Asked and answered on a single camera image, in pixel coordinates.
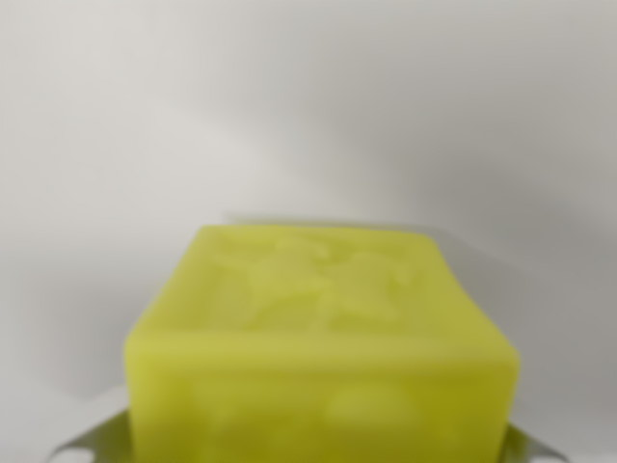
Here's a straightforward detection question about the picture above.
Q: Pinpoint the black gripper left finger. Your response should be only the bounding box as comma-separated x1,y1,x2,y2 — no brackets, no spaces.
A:
44,407,139,463

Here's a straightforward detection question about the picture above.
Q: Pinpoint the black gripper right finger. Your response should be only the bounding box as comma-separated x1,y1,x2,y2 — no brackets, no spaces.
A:
500,418,571,463

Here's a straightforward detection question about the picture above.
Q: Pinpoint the yellow cube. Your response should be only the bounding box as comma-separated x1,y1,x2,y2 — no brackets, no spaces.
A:
123,224,523,463

